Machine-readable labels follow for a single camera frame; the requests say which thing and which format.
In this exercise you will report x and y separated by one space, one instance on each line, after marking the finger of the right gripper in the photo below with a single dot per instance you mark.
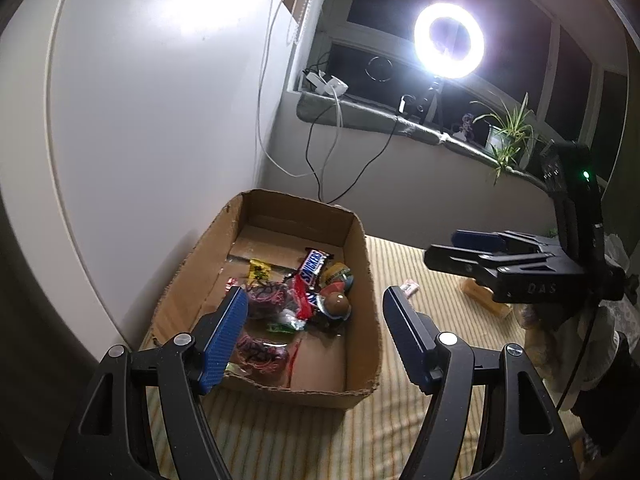
478 241
452 260

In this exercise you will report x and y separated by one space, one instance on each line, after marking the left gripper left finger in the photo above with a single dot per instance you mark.
109 436

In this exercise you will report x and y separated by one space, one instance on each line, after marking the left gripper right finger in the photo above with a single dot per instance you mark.
521 434

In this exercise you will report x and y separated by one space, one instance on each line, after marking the round chocolate ball snack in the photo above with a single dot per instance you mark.
336 306

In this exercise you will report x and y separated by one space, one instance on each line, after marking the yellow candy packet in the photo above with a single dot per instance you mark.
259 271

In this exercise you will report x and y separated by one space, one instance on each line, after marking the green snack packet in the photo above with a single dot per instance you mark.
285 325

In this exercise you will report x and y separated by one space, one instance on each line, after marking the red clear dried fruit bag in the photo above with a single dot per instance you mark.
265 361

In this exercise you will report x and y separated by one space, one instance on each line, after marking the clear plastic snack bag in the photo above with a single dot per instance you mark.
483 297

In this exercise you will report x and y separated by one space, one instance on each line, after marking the pink small snack packet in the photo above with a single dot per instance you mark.
409 287

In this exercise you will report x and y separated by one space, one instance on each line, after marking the green spider plant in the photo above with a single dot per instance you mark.
513 129

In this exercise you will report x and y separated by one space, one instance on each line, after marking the brown cardboard box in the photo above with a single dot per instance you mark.
312 334

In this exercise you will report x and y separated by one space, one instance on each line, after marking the grey stone window sill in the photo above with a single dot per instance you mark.
340 115

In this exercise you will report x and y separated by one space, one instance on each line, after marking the striped beige mattress cover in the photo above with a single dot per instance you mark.
259 439

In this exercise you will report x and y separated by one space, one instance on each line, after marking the white power strip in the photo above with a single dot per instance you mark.
326 87

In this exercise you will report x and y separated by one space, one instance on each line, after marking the white ring light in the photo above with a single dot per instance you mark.
448 41

